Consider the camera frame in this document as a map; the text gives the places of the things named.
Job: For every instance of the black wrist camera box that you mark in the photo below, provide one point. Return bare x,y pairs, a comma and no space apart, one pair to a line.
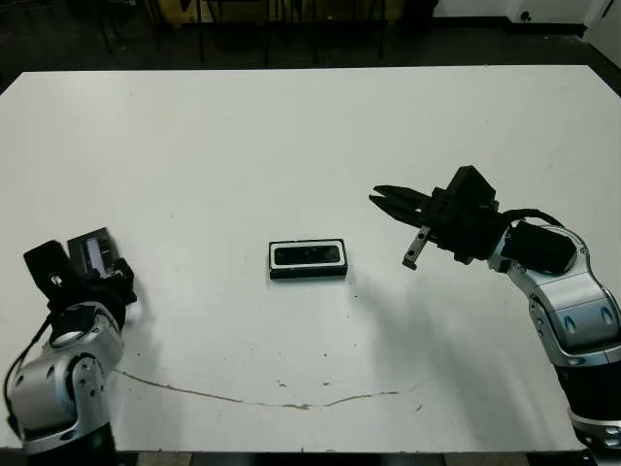
46,264
470,187

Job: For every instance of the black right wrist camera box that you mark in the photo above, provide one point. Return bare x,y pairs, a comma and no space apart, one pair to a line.
470,187

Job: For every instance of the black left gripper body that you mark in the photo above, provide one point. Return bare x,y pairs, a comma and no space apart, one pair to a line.
92,291

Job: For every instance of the black box with white insert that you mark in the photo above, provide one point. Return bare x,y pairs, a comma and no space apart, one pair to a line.
308,273

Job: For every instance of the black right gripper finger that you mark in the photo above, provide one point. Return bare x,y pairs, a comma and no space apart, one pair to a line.
398,211
405,194

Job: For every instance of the black bar-shaped camera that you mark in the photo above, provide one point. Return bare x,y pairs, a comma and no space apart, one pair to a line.
305,256

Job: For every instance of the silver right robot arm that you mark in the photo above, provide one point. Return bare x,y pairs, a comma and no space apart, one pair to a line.
572,301

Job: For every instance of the yellow wooden cabinet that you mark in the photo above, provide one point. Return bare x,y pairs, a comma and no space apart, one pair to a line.
189,9

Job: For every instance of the black round wall socket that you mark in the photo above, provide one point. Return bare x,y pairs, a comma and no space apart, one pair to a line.
525,15

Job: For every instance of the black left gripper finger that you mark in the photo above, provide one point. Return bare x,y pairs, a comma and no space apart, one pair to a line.
97,274
123,279

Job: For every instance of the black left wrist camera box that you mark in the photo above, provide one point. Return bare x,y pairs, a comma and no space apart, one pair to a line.
46,264

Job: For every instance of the black metal table leg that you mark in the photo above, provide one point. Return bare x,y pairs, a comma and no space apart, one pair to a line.
200,43

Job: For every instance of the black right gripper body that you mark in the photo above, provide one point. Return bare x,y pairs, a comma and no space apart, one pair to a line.
461,228

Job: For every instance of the black printed box lid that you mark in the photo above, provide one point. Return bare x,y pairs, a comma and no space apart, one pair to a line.
94,247

